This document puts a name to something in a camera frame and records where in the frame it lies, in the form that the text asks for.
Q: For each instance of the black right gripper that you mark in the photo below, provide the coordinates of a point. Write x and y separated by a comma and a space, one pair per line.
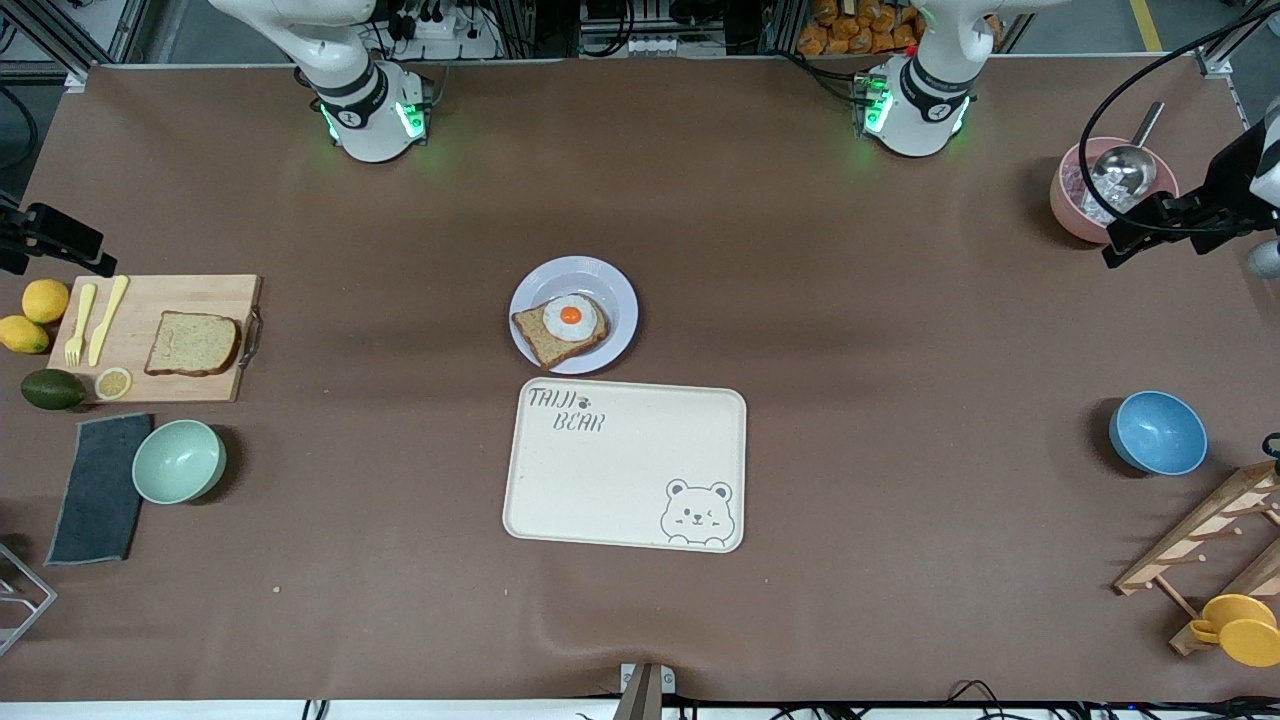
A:
40, 230

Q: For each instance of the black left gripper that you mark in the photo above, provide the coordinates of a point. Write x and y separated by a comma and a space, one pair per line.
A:
1226, 186

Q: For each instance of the brown bread slice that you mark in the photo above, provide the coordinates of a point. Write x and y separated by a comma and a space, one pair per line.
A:
190, 345
535, 335

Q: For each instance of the fried egg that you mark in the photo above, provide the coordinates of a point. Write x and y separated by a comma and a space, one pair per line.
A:
570, 316

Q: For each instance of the white round plate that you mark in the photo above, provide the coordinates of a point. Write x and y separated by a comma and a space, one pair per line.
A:
600, 290

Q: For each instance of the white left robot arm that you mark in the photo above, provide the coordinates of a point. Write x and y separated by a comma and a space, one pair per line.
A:
915, 120

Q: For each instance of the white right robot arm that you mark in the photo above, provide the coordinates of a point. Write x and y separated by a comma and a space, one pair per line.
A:
370, 120

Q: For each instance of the clear plastic ice cubes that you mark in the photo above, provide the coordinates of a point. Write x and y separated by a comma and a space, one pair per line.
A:
1100, 205

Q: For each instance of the yellow lemon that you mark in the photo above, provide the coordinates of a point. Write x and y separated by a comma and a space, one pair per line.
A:
22, 335
45, 300

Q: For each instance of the metal scoop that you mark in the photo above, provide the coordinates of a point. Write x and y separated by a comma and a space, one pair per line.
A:
1125, 168

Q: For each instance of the pink bowl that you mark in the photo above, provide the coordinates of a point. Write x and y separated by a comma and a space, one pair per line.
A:
1065, 205

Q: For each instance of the yellow plastic knife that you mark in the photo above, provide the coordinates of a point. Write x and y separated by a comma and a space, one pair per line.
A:
98, 345

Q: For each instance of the yellow plastic fork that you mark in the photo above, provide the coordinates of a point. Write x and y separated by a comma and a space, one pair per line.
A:
73, 348

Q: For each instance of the wooden cutting board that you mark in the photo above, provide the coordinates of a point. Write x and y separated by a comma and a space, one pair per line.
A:
190, 295

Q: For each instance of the lemon slice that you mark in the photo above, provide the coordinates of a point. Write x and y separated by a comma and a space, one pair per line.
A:
113, 384

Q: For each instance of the dark green avocado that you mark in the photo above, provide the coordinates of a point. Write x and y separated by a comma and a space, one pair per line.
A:
52, 389

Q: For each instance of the blue bowl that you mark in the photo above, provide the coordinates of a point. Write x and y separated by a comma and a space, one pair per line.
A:
1160, 432

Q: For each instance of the mint green bowl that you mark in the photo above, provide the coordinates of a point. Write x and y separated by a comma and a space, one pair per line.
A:
178, 462

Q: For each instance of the dark grey cloth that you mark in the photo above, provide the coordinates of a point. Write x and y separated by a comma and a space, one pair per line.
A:
95, 500

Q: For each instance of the wooden cup rack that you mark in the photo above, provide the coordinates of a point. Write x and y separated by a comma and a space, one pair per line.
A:
1200, 525

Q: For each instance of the orange snack packets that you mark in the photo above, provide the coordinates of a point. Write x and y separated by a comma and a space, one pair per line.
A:
850, 30

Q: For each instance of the yellow cup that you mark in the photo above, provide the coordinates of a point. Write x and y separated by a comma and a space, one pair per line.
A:
1245, 635

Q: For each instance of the white power strip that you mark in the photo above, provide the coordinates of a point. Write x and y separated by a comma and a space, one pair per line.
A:
440, 28
650, 46

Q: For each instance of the cream tray with bear print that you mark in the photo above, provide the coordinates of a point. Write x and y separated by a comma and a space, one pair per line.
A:
620, 470

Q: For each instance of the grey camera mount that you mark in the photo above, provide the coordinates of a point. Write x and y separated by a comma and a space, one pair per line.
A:
642, 695

